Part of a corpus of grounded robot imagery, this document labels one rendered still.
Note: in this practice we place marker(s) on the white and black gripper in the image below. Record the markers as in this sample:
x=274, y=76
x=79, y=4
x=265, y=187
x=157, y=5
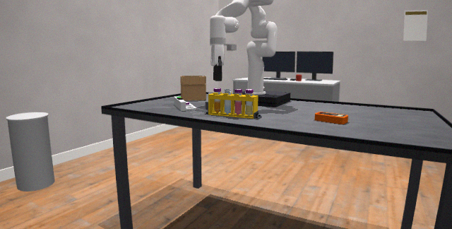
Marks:
x=217, y=58

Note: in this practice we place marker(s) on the brown cardboard box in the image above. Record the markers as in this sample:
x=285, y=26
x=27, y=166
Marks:
x=194, y=87

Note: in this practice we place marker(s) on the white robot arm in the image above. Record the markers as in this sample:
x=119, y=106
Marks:
x=225, y=22

